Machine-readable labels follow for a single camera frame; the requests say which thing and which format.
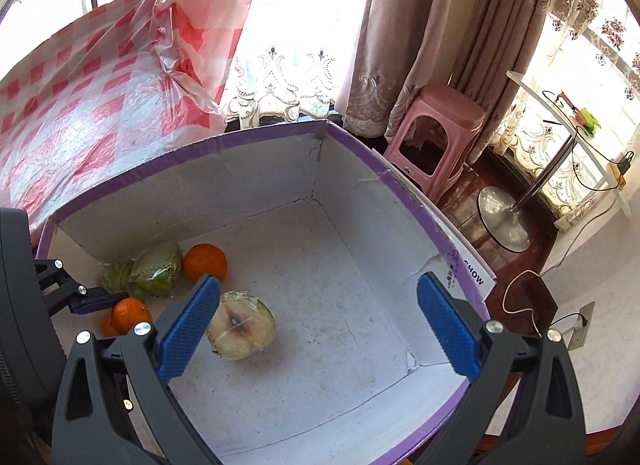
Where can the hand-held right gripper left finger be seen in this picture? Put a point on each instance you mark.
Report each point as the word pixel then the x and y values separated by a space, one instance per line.
pixel 187 330

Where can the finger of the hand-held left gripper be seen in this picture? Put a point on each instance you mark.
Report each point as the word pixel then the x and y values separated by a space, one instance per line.
pixel 95 301

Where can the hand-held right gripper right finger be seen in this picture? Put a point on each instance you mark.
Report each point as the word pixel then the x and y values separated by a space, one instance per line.
pixel 447 325

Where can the large yellow fruit half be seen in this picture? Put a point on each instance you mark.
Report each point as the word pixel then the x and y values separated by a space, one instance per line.
pixel 245 327

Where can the large green fruit half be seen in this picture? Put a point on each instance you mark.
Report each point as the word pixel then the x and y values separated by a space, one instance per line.
pixel 157 270

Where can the large orange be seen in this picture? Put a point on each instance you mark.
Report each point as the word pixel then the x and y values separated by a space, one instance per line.
pixel 205 262

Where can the purple cardboard box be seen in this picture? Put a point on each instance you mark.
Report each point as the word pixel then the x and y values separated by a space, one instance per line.
pixel 325 270

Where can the glass side table chrome base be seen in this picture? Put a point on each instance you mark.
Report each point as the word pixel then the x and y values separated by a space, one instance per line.
pixel 505 217

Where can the red white checked plastic tablecloth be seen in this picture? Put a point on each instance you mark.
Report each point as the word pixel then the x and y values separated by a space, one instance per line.
pixel 75 120

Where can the pink plastic stool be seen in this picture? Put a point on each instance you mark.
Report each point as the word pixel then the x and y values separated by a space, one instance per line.
pixel 445 110

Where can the black charger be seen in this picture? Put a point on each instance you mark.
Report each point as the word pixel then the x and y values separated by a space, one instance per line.
pixel 625 166

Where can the green packet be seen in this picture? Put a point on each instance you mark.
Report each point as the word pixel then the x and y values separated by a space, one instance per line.
pixel 589 120

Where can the white lace sheer curtain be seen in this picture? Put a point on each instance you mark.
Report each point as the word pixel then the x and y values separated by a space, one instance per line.
pixel 280 80

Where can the embroidered brown curtain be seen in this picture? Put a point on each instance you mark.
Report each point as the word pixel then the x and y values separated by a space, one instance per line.
pixel 505 45

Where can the plain brown curtain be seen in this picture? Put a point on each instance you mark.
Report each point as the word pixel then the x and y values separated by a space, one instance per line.
pixel 390 35

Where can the floral lace sheer curtain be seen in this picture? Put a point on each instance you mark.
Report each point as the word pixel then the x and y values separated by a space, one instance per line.
pixel 600 35

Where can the wall socket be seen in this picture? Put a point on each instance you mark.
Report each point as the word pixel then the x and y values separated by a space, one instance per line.
pixel 580 325

